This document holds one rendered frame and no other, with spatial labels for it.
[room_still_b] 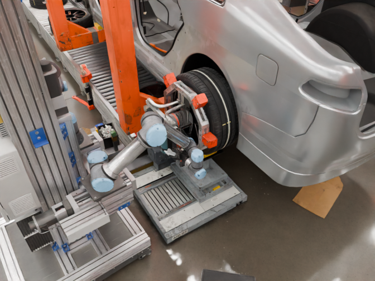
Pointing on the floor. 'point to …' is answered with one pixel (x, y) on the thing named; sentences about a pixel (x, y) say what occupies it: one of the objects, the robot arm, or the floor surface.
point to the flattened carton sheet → (320, 196)
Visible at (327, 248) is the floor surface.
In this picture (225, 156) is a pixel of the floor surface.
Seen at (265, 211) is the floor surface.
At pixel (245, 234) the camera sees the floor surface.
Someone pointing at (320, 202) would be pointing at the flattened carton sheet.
